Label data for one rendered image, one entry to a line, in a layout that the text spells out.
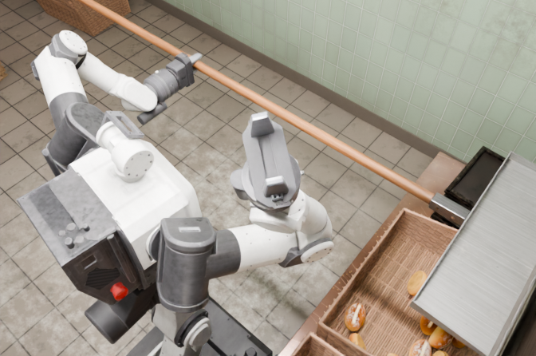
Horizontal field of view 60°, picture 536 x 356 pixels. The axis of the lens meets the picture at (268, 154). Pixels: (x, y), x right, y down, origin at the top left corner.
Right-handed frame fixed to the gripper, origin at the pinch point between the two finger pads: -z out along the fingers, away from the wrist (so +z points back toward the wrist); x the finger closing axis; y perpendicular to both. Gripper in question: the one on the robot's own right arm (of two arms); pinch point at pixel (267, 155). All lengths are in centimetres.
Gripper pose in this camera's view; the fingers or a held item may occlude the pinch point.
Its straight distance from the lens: 58.4
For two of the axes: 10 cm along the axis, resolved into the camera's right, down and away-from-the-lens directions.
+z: 0.4, 2.8, 9.6
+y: 9.8, -2.2, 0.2
